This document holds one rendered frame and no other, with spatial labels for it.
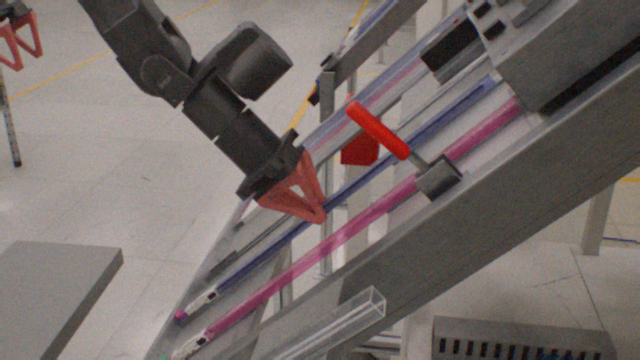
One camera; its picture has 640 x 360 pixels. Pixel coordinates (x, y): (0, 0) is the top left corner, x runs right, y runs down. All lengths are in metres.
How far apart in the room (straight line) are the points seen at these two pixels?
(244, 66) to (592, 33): 0.34
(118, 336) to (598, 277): 1.43
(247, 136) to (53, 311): 0.60
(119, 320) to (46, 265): 0.85
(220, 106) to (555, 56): 0.35
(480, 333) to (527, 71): 0.54
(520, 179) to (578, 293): 0.72
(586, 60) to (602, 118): 0.05
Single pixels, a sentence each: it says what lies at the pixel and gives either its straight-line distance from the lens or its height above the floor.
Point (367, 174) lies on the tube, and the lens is 0.66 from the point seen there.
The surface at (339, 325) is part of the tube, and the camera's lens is 0.29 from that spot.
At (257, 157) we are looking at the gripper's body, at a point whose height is 0.98.
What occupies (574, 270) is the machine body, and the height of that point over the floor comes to 0.62.
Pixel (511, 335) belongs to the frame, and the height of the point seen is 0.66.
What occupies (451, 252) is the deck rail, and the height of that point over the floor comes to 0.99.
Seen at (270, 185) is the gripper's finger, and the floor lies 0.95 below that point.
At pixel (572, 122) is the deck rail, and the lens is 0.43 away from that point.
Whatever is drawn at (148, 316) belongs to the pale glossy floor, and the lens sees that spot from 2.08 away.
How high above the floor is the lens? 1.23
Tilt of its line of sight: 25 degrees down
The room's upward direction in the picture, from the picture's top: straight up
